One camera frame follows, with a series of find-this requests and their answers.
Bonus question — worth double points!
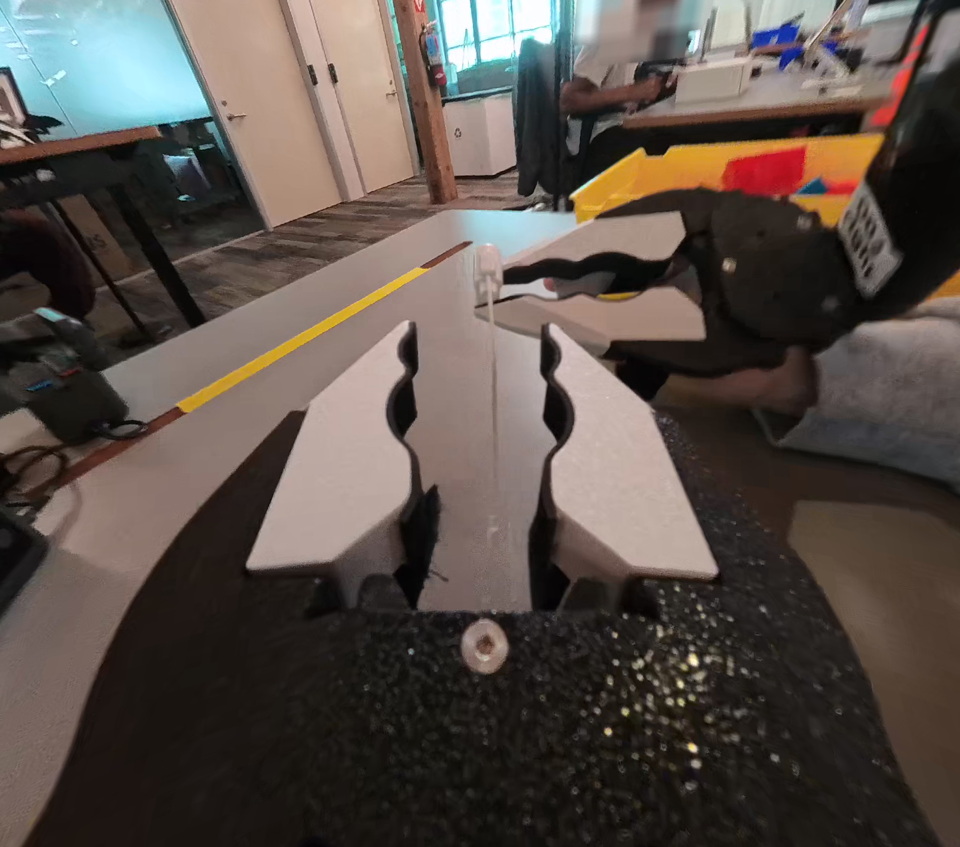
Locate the long wooden edge desk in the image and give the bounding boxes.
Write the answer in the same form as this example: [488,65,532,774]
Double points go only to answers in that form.
[622,67,924,132]

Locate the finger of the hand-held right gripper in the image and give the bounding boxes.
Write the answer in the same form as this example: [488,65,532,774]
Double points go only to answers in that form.
[501,211,689,287]
[474,286,708,357]

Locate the black label printer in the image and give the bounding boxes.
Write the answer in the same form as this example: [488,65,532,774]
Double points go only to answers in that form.
[0,508,50,612]

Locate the wooden top desk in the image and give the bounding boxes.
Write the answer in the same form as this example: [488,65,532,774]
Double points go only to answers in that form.
[0,125,207,331]

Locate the white double door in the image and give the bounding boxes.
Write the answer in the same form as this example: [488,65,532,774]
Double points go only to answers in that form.
[247,0,420,203]

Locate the person's right hand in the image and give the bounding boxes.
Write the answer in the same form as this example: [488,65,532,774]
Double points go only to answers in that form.
[660,348,820,417]

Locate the grey cloth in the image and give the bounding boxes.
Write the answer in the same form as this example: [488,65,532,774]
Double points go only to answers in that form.
[753,295,960,488]

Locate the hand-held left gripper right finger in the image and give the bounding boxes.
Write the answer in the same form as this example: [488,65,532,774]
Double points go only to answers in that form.
[534,323,720,608]

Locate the dark red chair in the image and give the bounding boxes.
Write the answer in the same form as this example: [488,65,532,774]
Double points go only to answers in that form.
[0,209,97,323]

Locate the white recycling cabinet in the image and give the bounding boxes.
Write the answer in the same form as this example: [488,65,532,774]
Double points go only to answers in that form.
[442,93,519,179]

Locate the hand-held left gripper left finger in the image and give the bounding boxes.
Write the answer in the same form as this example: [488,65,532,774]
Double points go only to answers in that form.
[246,320,425,608]

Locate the red fire extinguisher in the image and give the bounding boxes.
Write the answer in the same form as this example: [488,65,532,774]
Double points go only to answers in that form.
[418,20,450,98]

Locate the black cable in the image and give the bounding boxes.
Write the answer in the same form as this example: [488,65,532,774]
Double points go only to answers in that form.
[0,419,147,511]

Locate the wooden post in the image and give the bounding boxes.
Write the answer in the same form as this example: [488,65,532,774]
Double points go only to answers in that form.
[371,0,459,205]

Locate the yellow plastic bin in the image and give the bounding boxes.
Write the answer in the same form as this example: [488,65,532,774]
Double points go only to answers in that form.
[571,133,888,229]

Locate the yellow tape strip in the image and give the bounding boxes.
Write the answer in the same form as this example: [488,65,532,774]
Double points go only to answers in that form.
[176,265,430,415]

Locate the red flat item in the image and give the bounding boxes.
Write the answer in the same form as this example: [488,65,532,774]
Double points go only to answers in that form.
[722,147,809,197]

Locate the white box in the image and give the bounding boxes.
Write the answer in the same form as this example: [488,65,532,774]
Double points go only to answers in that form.
[675,55,755,106]

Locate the black battery charger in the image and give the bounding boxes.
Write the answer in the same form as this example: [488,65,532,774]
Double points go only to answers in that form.
[0,307,132,447]

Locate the office chair with dark jacket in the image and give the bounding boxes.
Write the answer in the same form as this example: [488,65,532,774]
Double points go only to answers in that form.
[514,37,579,199]

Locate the cardboard box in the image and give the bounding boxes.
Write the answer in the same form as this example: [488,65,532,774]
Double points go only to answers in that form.
[56,194,140,282]

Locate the blue storage bins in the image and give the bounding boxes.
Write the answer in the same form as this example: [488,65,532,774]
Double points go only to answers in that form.
[750,22,849,68]

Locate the framed tag sign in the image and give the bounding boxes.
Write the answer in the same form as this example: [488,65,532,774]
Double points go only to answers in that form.
[0,67,31,128]

